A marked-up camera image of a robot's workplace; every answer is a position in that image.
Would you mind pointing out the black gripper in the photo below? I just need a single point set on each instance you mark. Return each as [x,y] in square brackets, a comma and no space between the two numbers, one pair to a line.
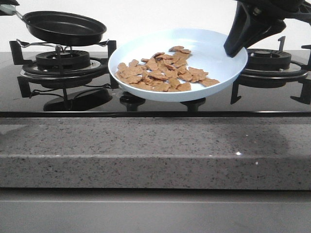
[256,20]

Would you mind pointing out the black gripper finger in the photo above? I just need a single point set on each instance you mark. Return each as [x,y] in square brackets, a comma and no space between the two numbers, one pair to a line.
[9,2]

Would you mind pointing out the black frying pan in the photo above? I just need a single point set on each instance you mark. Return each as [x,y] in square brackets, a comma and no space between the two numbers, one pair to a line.
[60,28]

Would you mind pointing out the light blue plate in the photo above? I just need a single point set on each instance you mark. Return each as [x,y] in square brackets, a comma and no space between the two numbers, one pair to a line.
[207,53]

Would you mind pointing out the brown meat slices pile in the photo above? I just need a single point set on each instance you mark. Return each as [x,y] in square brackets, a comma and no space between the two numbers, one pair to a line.
[164,72]

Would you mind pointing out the right black gas burner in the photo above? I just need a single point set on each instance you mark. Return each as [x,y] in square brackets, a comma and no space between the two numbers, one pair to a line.
[268,60]

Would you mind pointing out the black gas burner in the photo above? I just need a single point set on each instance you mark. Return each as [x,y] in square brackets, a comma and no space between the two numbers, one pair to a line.
[70,60]
[268,60]

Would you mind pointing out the right black pan support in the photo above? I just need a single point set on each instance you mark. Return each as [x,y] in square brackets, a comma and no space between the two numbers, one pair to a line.
[297,72]

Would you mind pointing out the black pan support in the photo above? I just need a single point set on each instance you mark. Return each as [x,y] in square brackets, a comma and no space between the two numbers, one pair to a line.
[297,72]
[67,79]

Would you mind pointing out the left black gas burner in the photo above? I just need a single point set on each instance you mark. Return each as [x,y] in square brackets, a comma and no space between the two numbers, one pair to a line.
[70,60]

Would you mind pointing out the black glass gas cooktop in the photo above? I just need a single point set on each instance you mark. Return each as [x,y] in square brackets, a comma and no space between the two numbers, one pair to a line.
[244,98]

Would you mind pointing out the left black pan support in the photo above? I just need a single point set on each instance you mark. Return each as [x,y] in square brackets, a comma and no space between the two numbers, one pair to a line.
[67,79]

